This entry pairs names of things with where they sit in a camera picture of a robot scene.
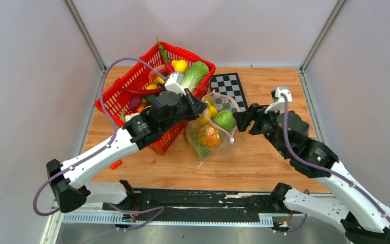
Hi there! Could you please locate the small orange block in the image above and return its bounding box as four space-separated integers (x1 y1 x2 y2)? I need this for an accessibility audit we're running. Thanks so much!
110 160 122 170

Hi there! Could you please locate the long green cabbage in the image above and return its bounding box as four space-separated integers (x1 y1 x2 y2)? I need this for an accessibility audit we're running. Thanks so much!
181 61 210 93

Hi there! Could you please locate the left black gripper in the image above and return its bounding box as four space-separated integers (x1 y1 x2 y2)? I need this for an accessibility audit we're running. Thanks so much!
161 88 209 134

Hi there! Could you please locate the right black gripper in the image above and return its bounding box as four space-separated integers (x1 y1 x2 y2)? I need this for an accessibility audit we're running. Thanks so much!
232 102 286 156

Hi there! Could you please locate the yellow banana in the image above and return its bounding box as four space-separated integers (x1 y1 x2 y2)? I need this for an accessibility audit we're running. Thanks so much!
196 101 218 125

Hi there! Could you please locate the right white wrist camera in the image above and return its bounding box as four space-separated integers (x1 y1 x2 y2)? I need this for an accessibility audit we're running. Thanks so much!
264 86 293 114

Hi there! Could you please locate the orange toy pineapple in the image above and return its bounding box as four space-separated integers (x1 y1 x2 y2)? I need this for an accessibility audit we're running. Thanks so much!
198 124 222 149

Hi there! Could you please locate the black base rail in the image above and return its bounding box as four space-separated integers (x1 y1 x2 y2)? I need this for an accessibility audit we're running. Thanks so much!
48 188 320 233

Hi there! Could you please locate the black white checkerboard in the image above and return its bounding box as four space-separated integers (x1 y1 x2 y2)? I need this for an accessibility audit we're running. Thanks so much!
210 73 248 111

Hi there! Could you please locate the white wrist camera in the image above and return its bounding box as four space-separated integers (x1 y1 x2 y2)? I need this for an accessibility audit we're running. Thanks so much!
264 86 293 114
165 71 185 95

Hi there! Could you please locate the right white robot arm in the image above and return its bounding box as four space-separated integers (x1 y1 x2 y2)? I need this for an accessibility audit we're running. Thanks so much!
233 104 390 243

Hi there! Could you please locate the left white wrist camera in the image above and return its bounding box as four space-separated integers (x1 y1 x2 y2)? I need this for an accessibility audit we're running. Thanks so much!
165 71 185 95

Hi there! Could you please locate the small green round cabbage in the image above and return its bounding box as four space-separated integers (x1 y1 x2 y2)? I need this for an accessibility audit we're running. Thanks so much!
214 110 235 131

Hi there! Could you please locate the purple eggplant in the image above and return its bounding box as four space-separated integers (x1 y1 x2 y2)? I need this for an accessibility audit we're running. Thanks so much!
128 95 144 111

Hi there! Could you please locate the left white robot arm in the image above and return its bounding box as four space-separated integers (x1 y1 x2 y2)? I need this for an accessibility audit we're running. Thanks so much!
46 90 208 213

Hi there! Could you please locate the clear zip top bag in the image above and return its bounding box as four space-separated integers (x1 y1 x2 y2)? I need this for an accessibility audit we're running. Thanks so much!
185 91 240 162

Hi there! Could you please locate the red chili pepper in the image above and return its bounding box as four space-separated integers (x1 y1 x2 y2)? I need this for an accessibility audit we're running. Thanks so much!
164 62 175 75

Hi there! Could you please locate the red plastic basket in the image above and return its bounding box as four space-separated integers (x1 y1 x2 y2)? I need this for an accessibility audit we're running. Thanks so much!
95 41 216 155

